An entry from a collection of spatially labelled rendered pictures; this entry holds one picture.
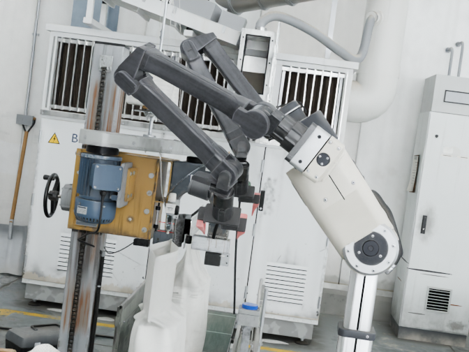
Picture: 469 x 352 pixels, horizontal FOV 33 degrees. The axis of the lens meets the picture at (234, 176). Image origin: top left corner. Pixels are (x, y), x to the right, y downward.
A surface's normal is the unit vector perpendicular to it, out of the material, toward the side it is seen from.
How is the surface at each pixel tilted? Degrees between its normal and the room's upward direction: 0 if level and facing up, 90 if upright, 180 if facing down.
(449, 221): 90
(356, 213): 115
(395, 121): 90
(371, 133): 90
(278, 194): 90
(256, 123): 108
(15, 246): 76
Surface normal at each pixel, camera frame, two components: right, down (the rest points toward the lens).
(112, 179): 0.36, 0.10
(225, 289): -0.06, 0.04
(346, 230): 0.21, 0.50
